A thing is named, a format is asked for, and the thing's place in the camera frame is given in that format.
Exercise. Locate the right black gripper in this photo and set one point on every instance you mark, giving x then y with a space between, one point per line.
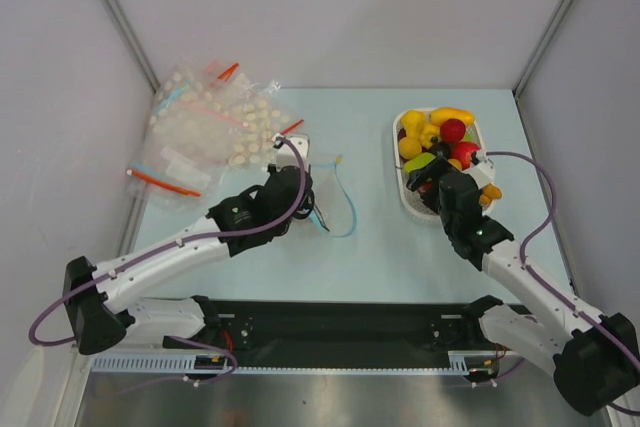
431 173

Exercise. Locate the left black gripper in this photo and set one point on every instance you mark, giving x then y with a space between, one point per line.
307 205

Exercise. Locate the clear blue-zipper bag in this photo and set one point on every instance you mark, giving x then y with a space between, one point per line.
334 213

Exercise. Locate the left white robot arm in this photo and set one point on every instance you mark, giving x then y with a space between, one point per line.
107 303

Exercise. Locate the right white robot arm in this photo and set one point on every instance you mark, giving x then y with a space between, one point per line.
592 358

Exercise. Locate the pile of spare zip bags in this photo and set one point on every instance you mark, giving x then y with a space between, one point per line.
205 122

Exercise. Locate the green pear toy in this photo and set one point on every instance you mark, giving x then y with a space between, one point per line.
418 162

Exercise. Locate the dark purple plum toy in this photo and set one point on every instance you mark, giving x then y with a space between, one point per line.
441 149

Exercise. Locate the red apple toy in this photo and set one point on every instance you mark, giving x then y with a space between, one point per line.
463 152

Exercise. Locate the orange toy fruit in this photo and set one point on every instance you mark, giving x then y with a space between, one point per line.
409 148

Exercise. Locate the yellow bell pepper toy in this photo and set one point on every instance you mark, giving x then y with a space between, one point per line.
429 135

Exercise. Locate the red strawberry toy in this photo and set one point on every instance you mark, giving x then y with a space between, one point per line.
453 131

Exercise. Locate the white perforated basket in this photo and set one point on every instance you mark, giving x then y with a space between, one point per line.
413 201

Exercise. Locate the yellow mango toy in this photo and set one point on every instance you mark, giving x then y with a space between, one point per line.
440 115

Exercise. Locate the yellow pear toy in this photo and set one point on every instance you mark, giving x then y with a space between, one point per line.
413 122

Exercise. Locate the orange ginger toy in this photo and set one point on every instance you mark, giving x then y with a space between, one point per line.
489 194

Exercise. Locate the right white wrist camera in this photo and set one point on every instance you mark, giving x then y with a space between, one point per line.
482 169

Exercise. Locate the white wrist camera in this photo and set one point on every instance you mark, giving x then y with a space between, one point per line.
294 153
482 169

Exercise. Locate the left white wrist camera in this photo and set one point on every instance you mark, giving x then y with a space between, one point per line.
294 153

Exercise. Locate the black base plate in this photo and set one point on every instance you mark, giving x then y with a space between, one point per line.
305 329

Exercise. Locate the grey slotted cable duct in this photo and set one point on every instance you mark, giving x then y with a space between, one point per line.
442 363

